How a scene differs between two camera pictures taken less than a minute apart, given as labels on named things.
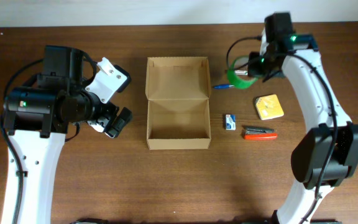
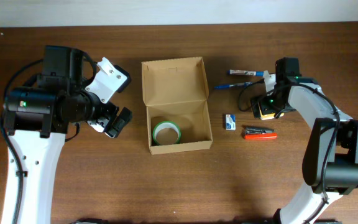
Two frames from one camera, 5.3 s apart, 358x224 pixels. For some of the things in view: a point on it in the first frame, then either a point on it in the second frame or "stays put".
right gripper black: (257, 66) to (260, 106)
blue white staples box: (230, 122) stays put
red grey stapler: (260, 133) stays put
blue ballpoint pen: (223, 86) stays put
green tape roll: (237, 81) to (166, 124)
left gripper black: (107, 111) stays put
